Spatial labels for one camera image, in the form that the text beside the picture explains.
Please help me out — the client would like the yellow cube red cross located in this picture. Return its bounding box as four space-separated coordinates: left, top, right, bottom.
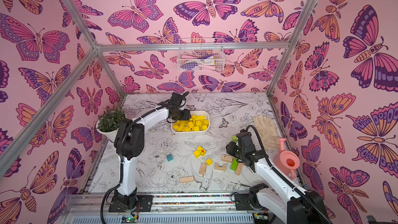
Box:
198 148 206 156

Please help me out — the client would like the wire basket on wall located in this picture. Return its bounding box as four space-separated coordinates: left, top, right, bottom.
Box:
176 37 225 73

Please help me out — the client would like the teal block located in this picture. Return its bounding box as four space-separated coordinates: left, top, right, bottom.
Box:
166 154 173 161

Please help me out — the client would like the small natural wood block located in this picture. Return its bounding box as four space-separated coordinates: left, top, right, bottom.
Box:
221 155 234 163

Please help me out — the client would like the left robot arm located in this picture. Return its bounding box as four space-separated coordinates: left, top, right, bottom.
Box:
99 91 191 224

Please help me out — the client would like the natural wood block upright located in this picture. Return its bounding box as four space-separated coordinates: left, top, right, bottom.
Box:
199 163 207 177

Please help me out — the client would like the pink watering can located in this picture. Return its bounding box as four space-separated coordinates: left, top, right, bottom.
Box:
273 138 301 180

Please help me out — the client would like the white plastic bin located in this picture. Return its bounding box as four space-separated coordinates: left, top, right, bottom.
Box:
171 111 210 135

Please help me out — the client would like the tan wood block right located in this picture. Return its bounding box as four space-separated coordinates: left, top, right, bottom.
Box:
235 163 244 176

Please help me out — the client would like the long natural wood block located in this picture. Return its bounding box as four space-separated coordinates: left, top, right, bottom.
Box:
179 176 195 184

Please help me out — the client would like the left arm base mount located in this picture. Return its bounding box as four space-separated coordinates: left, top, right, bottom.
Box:
108 193 153 213

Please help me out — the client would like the potted green plant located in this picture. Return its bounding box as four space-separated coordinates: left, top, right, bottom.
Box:
96 106 125 143

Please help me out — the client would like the green rectangular block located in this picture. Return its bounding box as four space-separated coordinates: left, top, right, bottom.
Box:
230 158 238 172

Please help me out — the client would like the beige work glove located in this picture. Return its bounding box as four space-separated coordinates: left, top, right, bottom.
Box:
254 115 280 150

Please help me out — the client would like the natural wood arch block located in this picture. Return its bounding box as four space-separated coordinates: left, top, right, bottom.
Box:
214 163 227 172

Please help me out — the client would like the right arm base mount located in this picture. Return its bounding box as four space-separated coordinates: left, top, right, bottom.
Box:
230 192 267 211

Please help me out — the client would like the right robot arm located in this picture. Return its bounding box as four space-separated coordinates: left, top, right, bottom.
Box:
226 125 331 224

